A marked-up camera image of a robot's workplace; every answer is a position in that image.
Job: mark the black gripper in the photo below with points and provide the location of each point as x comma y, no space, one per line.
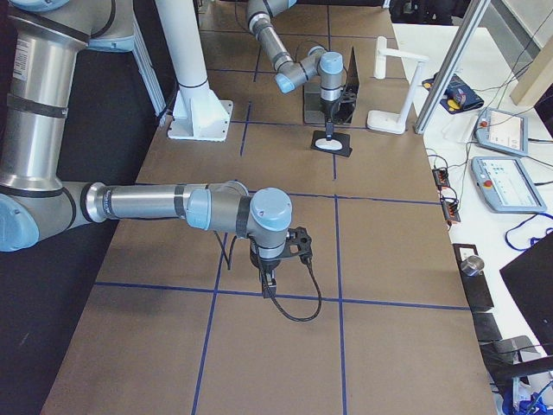
266,264
328,107

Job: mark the dark blue space pencil case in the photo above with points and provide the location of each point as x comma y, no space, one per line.
460,97

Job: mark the white desk lamp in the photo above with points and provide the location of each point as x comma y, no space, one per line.
392,117

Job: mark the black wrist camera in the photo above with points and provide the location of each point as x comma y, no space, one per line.
298,244
348,98

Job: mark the near teach pendant tablet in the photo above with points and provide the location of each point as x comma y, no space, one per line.
506,186

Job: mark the black mouse pad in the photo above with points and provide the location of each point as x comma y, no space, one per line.
341,137

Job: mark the black monitor corner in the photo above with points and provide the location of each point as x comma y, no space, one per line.
528,278

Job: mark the far teach pendant tablet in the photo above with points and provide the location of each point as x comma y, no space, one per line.
502,131

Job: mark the black orange connector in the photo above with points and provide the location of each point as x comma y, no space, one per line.
441,177
450,206

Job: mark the far black orange connector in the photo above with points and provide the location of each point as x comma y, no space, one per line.
441,177

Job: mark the teach pendant tablet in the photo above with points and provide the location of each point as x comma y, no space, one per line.
502,131
506,186

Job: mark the steel cylinder weight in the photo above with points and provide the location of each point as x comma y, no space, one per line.
472,265

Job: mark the white computer mouse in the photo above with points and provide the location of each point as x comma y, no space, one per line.
323,144

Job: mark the aluminium frame post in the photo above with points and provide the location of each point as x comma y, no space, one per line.
471,21

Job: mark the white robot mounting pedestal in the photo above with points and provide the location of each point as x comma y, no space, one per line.
198,113

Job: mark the near black orange connector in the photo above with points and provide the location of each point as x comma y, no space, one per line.
450,206

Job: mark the grey laptop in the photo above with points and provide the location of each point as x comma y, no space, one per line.
317,110

